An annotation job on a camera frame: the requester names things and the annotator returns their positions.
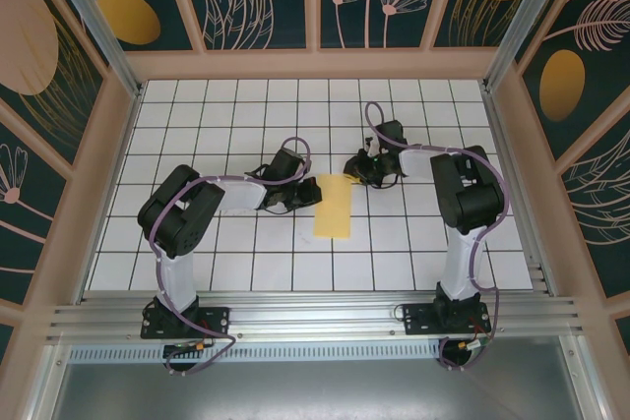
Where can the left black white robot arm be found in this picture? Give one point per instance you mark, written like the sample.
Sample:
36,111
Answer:
182,208

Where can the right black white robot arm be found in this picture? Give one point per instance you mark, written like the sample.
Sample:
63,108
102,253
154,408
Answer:
472,194

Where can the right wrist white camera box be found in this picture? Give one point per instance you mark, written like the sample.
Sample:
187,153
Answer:
374,147

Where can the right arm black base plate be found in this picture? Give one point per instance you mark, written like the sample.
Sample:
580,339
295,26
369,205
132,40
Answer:
418,321

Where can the grey metal sheet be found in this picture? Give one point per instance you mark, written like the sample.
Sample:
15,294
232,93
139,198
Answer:
315,390

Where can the yellow cloth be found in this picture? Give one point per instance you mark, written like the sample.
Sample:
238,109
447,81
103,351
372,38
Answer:
334,213

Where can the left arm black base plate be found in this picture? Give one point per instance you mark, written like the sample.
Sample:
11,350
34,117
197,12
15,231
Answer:
216,321

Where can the aluminium corner post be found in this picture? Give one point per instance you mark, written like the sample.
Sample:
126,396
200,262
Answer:
522,17
93,21

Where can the small black circuit board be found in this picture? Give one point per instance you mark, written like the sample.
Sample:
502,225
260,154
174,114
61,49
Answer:
177,348

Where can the long aluminium base rail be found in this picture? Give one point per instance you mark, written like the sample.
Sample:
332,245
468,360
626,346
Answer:
315,314

